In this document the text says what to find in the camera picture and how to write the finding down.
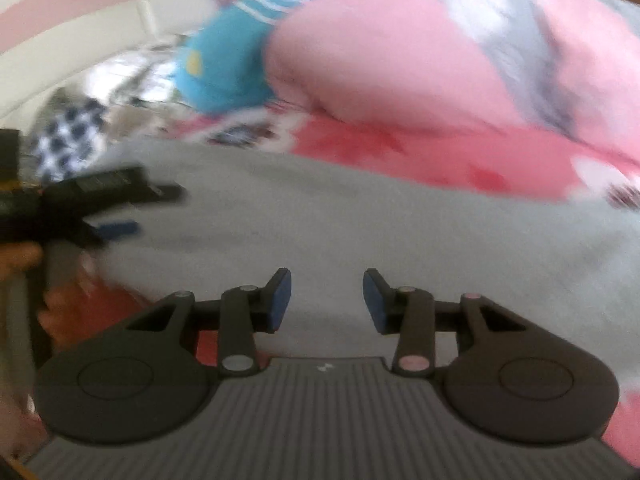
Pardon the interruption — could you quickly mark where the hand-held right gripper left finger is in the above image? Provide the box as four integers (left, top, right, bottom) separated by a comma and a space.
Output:
126, 268, 292, 376

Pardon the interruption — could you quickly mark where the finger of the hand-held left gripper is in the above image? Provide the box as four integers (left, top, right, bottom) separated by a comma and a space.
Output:
97, 220, 141, 241
145, 185, 188, 206

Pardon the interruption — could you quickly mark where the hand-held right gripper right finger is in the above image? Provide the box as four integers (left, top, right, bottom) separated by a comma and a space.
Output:
364, 268, 527, 376

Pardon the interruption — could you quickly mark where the grey hoodie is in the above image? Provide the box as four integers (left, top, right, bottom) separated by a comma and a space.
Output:
95, 140, 640, 401

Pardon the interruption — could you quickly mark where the person's left hand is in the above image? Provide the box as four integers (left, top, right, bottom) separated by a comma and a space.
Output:
0, 242, 131, 348

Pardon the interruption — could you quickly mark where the navy white plaid shirt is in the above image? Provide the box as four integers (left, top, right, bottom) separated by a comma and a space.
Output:
27, 97, 108, 183

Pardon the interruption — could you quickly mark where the white fleece blanket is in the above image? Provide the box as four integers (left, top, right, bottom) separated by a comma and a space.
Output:
85, 35, 196, 111

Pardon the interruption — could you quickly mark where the blue pillow with yellow dot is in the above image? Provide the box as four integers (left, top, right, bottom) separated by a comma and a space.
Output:
175, 0, 311, 113

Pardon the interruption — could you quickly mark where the cream pink headboard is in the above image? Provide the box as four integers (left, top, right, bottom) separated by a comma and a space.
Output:
0, 0, 191, 126

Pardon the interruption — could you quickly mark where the pink grey floral duvet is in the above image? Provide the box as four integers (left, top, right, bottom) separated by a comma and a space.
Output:
265, 0, 640, 201

